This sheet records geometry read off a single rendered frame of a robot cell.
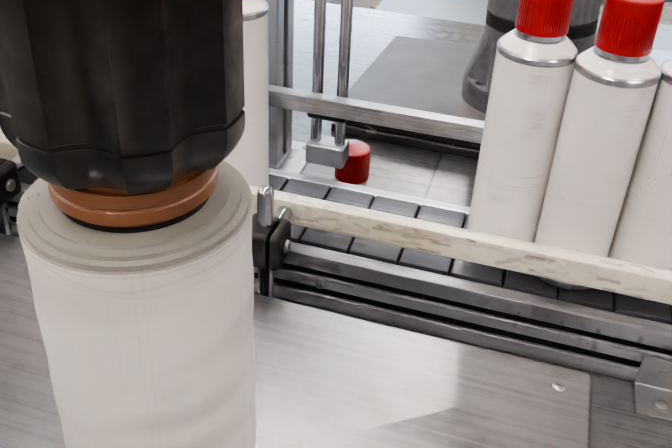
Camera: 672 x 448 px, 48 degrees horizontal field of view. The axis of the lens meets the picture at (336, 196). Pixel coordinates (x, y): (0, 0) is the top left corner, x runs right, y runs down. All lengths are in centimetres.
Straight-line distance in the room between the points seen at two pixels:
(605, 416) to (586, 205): 14
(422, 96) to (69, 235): 64
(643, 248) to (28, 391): 40
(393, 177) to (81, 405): 51
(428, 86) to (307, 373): 50
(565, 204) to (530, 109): 7
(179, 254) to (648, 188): 35
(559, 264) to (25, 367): 35
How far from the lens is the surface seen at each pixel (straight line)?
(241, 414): 33
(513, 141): 52
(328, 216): 55
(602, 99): 49
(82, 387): 30
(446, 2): 129
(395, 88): 89
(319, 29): 63
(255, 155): 59
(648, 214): 54
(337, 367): 48
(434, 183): 76
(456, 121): 58
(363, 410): 45
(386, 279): 56
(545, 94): 51
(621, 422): 56
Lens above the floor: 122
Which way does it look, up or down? 32 degrees down
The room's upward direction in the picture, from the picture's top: 3 degrees clockwise
